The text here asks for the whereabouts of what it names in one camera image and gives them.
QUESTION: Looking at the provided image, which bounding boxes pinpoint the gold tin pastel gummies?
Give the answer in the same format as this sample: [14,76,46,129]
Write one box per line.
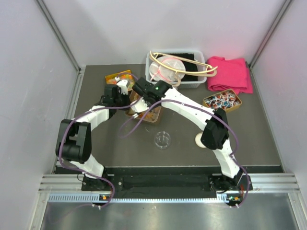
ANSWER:
[124,89,163,125]

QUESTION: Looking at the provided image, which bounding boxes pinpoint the clear round container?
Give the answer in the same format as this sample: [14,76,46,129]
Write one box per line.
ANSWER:
[154,131,171,150]

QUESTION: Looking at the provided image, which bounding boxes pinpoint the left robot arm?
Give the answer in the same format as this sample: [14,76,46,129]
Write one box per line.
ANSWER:
[55,80,130,191]

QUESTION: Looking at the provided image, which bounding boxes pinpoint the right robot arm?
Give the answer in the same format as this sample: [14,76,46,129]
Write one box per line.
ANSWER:
[132,78,244,190]

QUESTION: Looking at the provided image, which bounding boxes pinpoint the gold tin wrapped candies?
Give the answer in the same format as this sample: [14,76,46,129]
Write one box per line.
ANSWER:
[203,89,242,113]

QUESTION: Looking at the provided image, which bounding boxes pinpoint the round white mesh bag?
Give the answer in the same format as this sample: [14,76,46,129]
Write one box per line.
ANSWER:
[149,55,186,82]

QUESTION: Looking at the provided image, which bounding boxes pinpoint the gold tin colourful gummies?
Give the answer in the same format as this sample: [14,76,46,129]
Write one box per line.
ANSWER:
[105,69,135,91]

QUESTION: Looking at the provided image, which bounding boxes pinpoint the grey plastic basket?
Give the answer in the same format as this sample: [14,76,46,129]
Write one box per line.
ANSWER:
[145,50,207,90]

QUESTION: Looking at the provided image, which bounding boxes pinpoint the black cloth in basket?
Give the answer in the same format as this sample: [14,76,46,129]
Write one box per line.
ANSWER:
[162,53,198,72]

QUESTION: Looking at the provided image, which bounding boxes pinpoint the wooden clothes hanger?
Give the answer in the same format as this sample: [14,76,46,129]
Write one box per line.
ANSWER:
[149,50,218,88]

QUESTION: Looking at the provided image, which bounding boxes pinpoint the white round lid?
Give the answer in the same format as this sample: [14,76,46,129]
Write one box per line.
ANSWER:
[195,133,206,148]

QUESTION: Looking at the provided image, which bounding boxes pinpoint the pink cloth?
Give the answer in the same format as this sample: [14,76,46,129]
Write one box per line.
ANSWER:
[207,56,253,94]

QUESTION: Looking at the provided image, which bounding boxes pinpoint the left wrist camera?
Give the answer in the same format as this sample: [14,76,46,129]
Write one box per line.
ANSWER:
[115,77,130,95]

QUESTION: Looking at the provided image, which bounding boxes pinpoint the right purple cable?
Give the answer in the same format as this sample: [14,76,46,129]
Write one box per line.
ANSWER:
[117,99,252,208]

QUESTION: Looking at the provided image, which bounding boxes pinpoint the purple cable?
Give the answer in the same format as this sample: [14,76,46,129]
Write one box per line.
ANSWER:
[117,99,252,208]
[47,73,142,223]

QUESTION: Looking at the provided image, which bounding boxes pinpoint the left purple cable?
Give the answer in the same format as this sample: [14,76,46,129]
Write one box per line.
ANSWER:
[47,73,142,223]

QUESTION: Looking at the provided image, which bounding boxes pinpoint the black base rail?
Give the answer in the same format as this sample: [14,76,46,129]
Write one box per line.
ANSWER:
[81,166,255,199]

